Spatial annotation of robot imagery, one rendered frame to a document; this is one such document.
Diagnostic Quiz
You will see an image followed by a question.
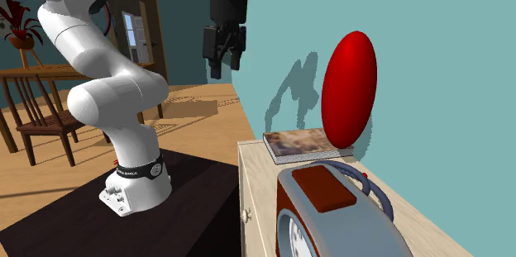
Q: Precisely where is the brown patterned book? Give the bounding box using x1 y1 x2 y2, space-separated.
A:
262 127 355 166

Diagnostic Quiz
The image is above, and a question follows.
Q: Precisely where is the dark robot stand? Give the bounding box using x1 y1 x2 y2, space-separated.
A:
0 148 243 257

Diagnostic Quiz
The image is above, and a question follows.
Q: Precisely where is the red and grey retro radio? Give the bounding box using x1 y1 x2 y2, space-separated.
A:
275 159 414 257

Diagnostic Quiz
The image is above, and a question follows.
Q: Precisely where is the brown wooden door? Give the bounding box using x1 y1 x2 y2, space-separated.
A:
106 0 170 85

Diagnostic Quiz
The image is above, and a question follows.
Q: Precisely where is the red potted plant on stand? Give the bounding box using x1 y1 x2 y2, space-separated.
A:
0 0 45 69

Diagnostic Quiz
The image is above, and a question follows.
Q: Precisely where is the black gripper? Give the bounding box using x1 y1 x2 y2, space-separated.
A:
202 0 248 80

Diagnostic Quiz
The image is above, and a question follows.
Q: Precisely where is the light wood chest of drawers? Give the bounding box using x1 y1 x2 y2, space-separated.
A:
237 139 475 257

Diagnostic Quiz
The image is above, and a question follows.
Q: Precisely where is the dark wooden chair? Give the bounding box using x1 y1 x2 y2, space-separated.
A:
0 74 88 168

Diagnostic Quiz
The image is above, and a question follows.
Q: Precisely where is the red oval object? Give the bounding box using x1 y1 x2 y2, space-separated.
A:
321 30 378 150

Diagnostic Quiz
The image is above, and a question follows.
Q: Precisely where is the wooden table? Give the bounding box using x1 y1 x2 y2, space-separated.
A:
0 61 165 155

